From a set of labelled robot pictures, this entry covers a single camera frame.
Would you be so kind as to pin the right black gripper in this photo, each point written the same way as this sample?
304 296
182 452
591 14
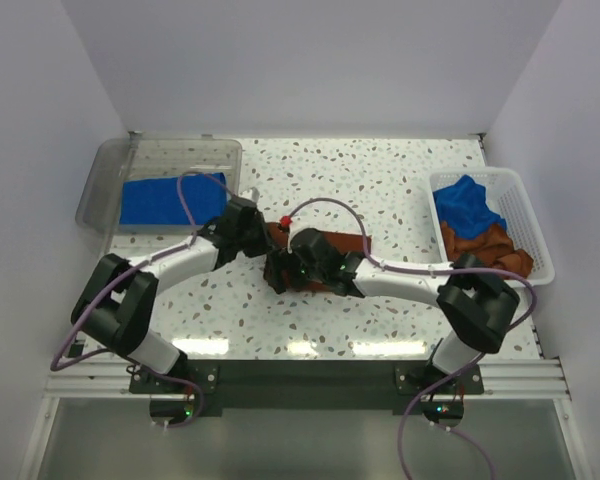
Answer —
279 261

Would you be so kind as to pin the brown towel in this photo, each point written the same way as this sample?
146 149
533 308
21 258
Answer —
350 242
493 248

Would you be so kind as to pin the blue towel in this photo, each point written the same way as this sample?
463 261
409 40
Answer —
463 207
155 201

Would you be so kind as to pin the white plastic laundry basket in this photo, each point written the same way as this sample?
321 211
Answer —
505 195

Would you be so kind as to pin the aluminium rail frame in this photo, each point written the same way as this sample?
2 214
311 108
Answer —
519 372

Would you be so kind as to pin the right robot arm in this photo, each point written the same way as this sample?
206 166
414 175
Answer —
479 306

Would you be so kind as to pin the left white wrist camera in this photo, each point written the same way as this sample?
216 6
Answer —
252 194

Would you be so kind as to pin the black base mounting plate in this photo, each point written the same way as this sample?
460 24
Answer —
297 385

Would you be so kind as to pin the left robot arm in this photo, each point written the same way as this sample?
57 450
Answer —
116 305

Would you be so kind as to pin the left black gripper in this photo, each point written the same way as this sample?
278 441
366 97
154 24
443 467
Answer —
262 247

